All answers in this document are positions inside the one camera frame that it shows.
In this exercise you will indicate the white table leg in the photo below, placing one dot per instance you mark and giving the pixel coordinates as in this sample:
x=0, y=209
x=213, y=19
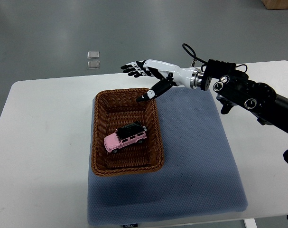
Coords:
x=250, y=223

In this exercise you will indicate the upper clear floor tile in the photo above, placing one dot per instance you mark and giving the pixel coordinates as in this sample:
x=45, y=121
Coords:
x=95, y=54

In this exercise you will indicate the blue grey padded mat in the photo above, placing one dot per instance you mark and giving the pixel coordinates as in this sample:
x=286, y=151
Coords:
x=199, y=175

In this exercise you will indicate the brown wicker basket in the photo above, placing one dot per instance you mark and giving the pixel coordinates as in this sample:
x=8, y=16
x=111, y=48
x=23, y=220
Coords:
x=113, y=109

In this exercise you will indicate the pink toy car black roof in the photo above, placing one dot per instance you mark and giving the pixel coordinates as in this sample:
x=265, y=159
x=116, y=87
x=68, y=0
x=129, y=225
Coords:
x=125, y=136

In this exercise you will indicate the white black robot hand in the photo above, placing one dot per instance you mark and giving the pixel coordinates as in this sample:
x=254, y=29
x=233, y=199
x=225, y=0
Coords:
x=168, y=74

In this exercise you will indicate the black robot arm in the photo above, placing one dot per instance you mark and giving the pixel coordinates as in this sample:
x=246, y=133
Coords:
x=235, y=88

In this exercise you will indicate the wooden box corner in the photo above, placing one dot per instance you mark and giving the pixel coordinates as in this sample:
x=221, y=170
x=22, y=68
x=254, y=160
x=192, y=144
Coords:
x=275, y=4

